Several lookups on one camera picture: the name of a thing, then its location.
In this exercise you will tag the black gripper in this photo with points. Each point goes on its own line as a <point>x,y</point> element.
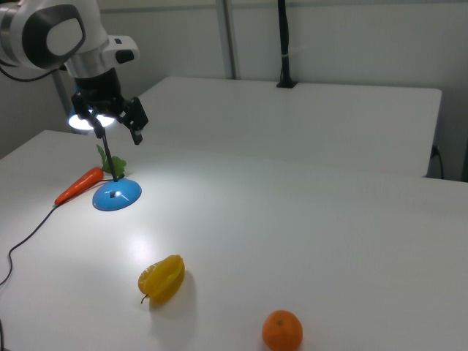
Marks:
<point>98,91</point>

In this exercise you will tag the blue gooseneck desk lamp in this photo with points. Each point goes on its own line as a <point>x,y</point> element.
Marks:
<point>117,195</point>

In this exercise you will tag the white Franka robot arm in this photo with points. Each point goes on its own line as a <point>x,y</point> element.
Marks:
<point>36,36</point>

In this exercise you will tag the orange toy carrot with leaves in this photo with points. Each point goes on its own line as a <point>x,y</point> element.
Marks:
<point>80,183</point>

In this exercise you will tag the yellow toy starfruit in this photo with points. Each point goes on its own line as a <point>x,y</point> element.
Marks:
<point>162,279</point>

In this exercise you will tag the white side table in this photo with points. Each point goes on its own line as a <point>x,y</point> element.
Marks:
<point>292,120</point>

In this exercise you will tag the orange toy mandarin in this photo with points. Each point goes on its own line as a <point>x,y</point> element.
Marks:
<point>282,331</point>

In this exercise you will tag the grey partition post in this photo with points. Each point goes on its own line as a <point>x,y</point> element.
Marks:
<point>228,36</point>

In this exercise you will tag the black clamp camera stand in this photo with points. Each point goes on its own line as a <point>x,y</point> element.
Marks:
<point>285,44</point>

